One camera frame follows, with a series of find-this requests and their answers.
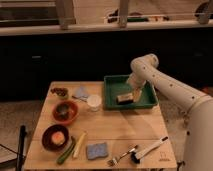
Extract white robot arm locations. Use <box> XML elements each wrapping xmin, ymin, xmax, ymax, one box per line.
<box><xmin>127</xmin><ymin>54</ymin><xmax>213</xmax><ymax>171</ymax></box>

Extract green plastic tray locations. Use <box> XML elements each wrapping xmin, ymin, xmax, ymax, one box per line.
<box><xmin>104</xmin><ymin>75</ymin><xmax>158</xmax><ymax>110</ymax></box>

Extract white plastic cup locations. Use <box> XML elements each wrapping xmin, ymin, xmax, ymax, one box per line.
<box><xmin>87</xmin><ymin>95</ymin><xmax>102</xmax><ymax>111</ymax></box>

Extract blue cloth piece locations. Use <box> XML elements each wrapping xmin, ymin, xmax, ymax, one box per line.
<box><xmin>72</xmin><ymin>86</ymin><xmax>89</xmax><ymax>101</ymax></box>

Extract yellow toy vegetable stick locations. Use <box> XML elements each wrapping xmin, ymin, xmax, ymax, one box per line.
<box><xmin>73</xmin><ymin>132</ymin><xmax>87</xmax><ymax>159</ymax></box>

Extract blue sponge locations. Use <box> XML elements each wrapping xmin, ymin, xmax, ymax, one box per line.
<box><xmin>86</xmin><ymin>142</ymin><xmax>108</xmax><ymax>160</ymax></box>

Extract dark toy grapes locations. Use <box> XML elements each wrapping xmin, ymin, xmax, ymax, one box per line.
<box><xmin>51</xmin><ymin>88</ymin><xmax>68</xmax><ymax>99</ymax></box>

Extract orange bowl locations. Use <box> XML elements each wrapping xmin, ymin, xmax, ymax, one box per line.
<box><xmin>52</xmin><ymin>100</ymin><xmax>78</xmax><ymax>125</ymax></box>

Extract orange toy food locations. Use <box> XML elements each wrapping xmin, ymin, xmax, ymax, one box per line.
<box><xmin>52</xmin><ymin>131</ymin><xmax>65</xmax><ymax>145</ymax></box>

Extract dark red bowl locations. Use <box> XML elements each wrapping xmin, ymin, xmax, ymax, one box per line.
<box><xmin>42</xmin><ymin>124</ymin><xmax>69</xmax><ymax>151</ymax></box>

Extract green toy cucumber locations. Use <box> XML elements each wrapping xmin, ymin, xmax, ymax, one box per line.
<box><xmin>57</xmin><ymin>136</ymin><xmax>76</xmax><ymax>165</ymax></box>

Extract black stand pole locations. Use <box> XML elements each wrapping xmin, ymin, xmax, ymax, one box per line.
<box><xmin>16</xmin><ymin>125</ymin><xmax>26</xmax><ymax>171</ymax></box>

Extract wooden railing shelf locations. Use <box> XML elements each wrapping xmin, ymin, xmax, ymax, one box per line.
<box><xmin>0</xmin><ymin>0</ymin><xmax>213</xmax><ymax>36</ymax></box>

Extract white handled black brush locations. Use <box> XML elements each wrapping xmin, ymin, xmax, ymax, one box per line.
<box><xmin>131</xmin><ymin>137</ymin><xmax>168</xmax><ymax>164</ymax></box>

